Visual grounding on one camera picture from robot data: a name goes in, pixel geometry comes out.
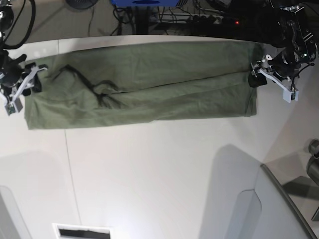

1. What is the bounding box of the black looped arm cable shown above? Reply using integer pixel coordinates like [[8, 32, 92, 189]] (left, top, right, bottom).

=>
[[2, 0, 37, 50]]

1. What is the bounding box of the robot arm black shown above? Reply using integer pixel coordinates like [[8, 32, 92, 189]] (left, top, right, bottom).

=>
[[0, 0, 36, 97], [248, 0, 318, 90]]

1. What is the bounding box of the blue box with oval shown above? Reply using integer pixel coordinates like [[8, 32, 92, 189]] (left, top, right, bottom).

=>
[[111, 0, 179, 7]]

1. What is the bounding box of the black fan base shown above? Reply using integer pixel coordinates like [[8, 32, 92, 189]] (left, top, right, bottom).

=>
[[65, 0, 98, 10]]

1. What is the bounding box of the black power strip red light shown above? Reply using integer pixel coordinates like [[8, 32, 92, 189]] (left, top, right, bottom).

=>
[[192, 15, 241, 26]]

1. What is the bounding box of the olive green t-shirt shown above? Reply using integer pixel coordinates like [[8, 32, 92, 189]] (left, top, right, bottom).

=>
[[24, 41, 264, 129]]

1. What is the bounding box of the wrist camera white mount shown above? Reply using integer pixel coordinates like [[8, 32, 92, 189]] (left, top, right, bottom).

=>
[[0, 62, 48, 115], [250, 54, 299, 103]]

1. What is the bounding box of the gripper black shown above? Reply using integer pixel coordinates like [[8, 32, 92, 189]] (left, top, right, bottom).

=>
[[248, 51, 301, 88], [0, 53, 42, 96]]

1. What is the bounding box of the grey metal stand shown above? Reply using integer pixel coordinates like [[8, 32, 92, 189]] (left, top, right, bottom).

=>
[[260, 139, 319, 239]]

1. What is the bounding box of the white label with black strip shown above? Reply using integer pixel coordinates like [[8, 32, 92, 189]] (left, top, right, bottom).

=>
[[52, 223, 116, 239]]

